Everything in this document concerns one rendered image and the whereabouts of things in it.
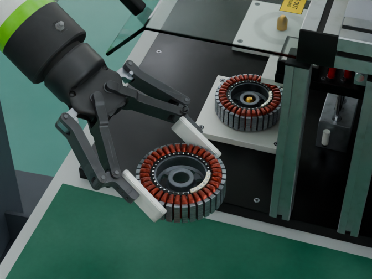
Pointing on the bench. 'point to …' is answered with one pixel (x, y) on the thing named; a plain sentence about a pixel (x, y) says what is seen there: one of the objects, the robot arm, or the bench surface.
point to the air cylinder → (346, 118)
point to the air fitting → (325, 137)
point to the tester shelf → (337, 35)
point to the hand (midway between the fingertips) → (178, 176)
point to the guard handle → (134, 6)
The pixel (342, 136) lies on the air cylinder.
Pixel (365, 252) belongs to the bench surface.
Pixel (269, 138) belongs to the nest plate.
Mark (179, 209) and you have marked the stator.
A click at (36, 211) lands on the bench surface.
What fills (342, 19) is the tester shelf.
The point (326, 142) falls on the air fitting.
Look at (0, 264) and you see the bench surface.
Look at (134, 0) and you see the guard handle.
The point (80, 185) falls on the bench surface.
